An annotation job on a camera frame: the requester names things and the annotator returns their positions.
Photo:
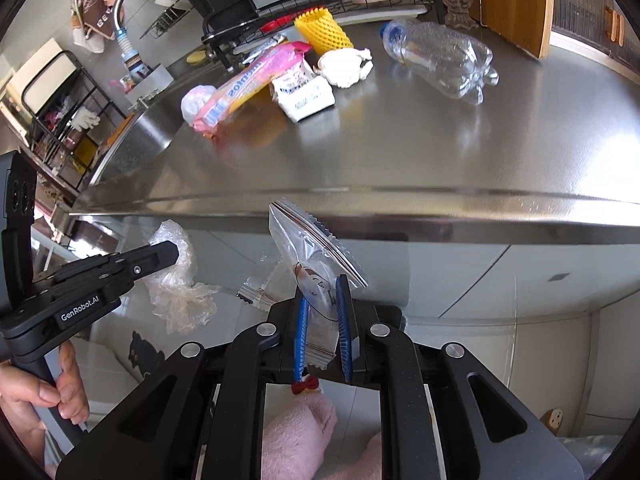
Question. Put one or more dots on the black wire shelf rack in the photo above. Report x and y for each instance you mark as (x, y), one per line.
(69, 117)

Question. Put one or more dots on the white utensil caddy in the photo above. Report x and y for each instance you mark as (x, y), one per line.
(157, 81)

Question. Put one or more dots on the steel kitchen sink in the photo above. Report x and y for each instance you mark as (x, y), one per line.
(142, 145)

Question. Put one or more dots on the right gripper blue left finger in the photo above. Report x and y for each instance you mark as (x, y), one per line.
(299, 350)

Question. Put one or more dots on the clear plastic bag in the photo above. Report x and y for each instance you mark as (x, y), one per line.
(182, 303)

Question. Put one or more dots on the silver foil wrapper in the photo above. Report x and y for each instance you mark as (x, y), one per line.
(259, 50)

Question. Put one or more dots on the hanging brown towel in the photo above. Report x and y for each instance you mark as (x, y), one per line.
(92, 24)

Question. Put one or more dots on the white tissue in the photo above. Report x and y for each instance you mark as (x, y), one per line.
(342, 68)

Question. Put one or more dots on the clear plastic water bottle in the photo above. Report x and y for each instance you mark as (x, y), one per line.
(456, 64)

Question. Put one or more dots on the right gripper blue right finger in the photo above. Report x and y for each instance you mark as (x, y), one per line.
(344, 309)

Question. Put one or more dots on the clear zip bag wrapper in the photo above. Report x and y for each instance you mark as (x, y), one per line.
(316, 259)

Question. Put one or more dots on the person's left hand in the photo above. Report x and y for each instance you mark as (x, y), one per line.
(22, 392)

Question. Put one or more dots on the yellow sponge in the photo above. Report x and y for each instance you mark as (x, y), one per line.
(196, 57)

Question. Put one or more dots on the wall wire basket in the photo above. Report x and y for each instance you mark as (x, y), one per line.
(167, 20)

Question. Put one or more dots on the wooden cutting board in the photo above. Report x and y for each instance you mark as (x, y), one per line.
(525, 23)

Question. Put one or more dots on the red scissors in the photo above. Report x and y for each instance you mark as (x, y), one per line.
(278, 23)

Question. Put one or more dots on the white milk carton pack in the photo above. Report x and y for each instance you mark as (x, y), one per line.
(301, 93)

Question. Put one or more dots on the pink snack bag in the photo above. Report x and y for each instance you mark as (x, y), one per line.
(272, 64)

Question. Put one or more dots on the pink slipper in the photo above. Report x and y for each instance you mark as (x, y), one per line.
(294, 443)
(369, 466)

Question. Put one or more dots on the yellow foam fruit net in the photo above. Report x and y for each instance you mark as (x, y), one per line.
(321, 31)

